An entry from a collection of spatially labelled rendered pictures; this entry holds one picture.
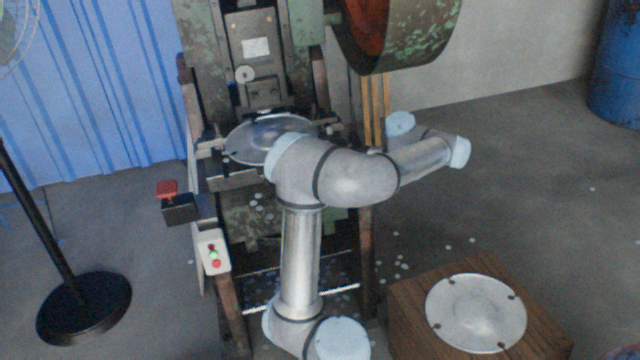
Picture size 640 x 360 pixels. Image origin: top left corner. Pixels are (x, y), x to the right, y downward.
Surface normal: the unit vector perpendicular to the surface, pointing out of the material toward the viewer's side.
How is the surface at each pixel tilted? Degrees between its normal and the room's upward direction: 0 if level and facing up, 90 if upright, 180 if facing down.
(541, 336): 0
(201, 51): 90
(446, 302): 0
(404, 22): 113
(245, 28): 90
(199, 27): 90
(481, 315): 0
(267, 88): 90
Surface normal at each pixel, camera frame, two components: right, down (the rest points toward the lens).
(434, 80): 0.23, 0.57
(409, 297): -0.09, -0.80
